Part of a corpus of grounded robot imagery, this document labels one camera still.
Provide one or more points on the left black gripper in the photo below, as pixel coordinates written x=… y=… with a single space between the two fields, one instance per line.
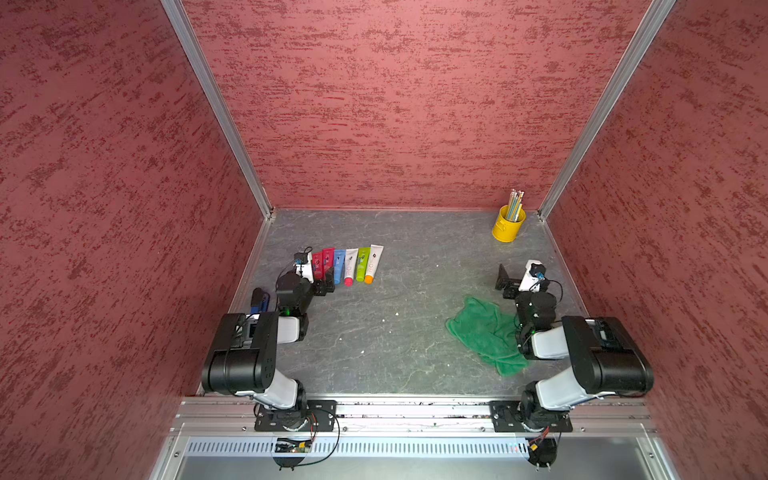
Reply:
x=320 y=288

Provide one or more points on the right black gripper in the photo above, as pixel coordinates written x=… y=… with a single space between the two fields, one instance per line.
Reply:
x=512 y=284

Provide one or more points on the green microfiber cloth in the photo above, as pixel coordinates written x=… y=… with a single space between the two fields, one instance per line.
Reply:
x=490 y=333

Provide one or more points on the white tube orange cap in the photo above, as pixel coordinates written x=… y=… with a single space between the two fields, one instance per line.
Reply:
x=373 y=263

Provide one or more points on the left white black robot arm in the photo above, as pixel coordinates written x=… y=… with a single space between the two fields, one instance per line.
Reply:
x=242 y=362

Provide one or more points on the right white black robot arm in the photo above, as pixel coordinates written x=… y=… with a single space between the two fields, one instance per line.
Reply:
x=604 y=359

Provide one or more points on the dark red tube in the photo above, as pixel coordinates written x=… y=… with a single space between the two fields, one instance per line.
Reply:
x=317 y=266

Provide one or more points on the red pink tube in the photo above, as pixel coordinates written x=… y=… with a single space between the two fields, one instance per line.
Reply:
x=328 y=264

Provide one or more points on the blue tube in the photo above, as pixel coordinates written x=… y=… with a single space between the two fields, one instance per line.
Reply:
x=338 y=265

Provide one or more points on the white tube red cap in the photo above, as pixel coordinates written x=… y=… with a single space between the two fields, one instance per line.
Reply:
x=350 y=265

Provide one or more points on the green tube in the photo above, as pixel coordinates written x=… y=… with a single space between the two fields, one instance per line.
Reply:
x=363 y=256

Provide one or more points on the yellow cup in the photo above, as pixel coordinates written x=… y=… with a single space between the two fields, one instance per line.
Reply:
x=504 y=230

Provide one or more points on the blue stapler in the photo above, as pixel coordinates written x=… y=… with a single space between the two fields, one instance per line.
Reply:
x=260 y=301

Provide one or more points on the bundle of pencils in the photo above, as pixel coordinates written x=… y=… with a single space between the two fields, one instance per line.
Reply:
x=514 y=205

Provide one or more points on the left corner aluminium profile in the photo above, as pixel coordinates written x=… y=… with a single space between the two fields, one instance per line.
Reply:
x=184 y=32

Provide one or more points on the corner aluminium profile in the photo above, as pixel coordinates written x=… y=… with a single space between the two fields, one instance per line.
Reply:
x=184 y=32
x=644 y=35

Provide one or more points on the right corner aluminium profile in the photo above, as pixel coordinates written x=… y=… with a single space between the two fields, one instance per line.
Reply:
x=644 y=35

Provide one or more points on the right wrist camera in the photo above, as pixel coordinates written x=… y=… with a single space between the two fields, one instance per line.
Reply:
x=533 y=277

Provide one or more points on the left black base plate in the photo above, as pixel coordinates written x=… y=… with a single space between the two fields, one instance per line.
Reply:
x=317 y=416

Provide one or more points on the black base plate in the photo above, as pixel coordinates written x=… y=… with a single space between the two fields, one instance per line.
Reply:
x=507 y=417
x=317 y=416

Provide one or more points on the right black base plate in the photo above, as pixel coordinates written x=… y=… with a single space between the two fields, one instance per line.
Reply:
x=507 y=417

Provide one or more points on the left controller board with cables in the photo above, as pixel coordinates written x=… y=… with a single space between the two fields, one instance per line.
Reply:
x=290 y=454

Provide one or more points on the controller board with cables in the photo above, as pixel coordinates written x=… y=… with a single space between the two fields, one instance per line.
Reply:
x=542 y=450
x=290 y=454

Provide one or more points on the right controller board with cables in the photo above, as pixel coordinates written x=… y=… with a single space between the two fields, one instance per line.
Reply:
x=542 y=450

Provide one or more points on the aluminium front rail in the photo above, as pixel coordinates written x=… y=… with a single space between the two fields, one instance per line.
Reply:
x=417 y=416

